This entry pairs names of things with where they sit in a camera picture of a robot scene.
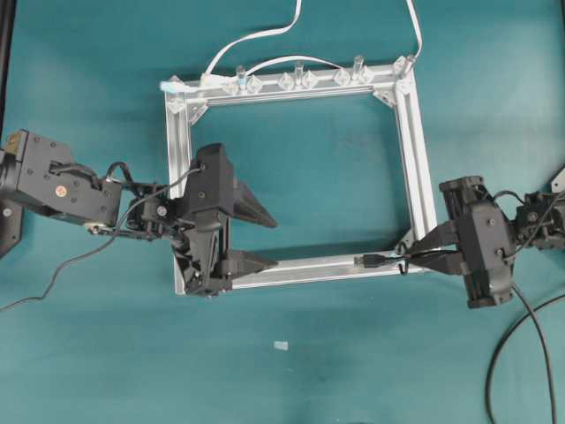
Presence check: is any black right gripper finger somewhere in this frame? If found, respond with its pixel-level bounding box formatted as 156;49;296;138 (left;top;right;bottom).
408;251;463;276
404;223;458;256

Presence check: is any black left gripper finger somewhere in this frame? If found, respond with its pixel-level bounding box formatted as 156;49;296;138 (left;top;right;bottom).
229;177;277;228
220;249;278;278

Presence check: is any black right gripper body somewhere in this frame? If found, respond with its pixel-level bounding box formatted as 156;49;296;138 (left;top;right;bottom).
439;176;515;308

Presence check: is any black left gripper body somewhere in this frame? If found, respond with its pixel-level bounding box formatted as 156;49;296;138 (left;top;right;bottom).
171;143;237;297

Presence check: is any black USB cable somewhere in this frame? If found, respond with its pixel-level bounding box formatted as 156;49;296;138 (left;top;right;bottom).
352;251;565;424

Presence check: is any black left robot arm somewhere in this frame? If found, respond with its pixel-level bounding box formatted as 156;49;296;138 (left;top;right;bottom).
1;130;277;296

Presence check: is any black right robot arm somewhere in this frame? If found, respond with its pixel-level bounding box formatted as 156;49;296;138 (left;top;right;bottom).
403;176;564;308

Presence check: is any black zip tie loop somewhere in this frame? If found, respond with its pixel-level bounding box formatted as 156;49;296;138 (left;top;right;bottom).
395;240;410;276

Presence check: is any blue tape piece on table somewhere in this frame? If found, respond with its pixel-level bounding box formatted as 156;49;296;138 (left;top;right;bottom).
273;340;290;352

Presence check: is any thin black camera cable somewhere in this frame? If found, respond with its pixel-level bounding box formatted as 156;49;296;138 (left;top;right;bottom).
0;163;208;313

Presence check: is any clear standoff post left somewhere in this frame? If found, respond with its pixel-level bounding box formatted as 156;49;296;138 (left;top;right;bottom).
236;65;247;94

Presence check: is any clear standoff post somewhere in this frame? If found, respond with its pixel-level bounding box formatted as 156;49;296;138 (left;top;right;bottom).
236;65;247;94
294;61;304;87
351;55;365;83

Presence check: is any white flat ethernet cable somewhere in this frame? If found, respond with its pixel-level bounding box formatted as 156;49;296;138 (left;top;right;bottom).
200;0;425;87

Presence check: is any clear standoff post middle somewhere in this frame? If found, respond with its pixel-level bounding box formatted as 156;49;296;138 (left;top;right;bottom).
294;61;304;87

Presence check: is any aluminium extrusion frame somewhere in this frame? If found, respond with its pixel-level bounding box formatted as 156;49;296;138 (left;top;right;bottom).
163;56;437;290

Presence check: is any clear standoff post right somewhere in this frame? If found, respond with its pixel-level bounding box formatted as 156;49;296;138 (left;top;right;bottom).
351;55;365;83

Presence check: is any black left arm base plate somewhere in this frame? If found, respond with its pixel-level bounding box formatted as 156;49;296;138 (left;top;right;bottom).
0;199;24;258

